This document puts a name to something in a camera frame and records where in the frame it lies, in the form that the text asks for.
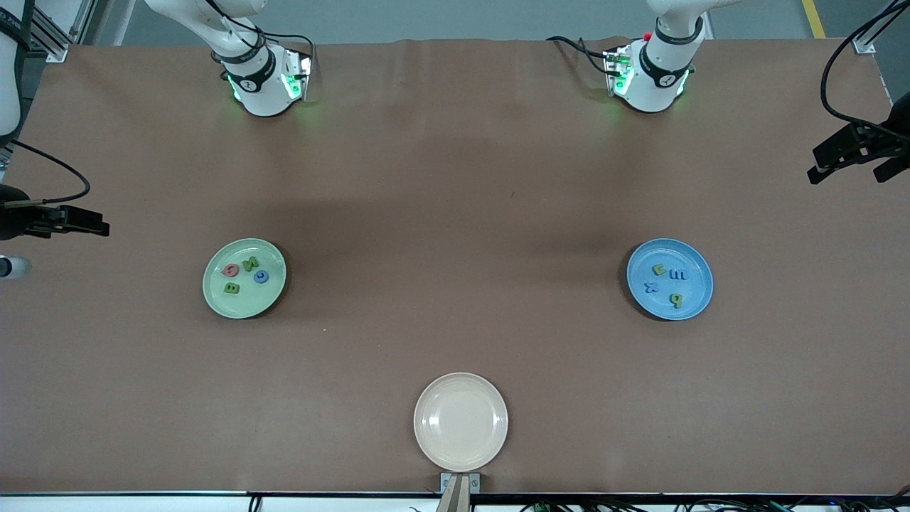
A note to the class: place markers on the light green plate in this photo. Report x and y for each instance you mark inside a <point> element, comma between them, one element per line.
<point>249,302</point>

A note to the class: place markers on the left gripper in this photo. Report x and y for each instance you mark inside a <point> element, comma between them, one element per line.
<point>897,129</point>

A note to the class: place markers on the aluminium frame profile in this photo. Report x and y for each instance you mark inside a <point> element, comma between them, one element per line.
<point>864,44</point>
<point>53,46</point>

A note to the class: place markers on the green letter N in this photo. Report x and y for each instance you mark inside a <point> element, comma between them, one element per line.
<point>250,264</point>

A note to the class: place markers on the blue plate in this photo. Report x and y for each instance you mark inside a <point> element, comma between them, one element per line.
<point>700,284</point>

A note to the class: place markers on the beige plate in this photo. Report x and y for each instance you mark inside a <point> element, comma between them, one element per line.
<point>461,422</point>

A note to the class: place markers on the red letter Q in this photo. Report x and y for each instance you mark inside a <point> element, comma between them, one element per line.
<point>225,270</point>

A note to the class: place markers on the small box with green lights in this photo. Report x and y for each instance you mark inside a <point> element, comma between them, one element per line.
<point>618,71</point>
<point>297,75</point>

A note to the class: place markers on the blue letter m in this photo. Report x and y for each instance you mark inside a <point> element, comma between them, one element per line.
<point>678,274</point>

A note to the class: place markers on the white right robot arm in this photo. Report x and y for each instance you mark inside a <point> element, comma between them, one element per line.
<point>263,92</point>

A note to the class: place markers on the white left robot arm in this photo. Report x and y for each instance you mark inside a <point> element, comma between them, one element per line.
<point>657,92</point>

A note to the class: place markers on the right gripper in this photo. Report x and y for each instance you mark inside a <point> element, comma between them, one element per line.
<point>13,220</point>

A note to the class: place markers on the brown table mat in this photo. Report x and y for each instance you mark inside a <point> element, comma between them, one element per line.
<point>455,178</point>

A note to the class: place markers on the grey metal bracket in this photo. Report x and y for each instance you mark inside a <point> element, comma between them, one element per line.
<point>475,482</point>

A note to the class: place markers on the beige mount bar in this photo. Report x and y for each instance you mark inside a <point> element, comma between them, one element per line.
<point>455,498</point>

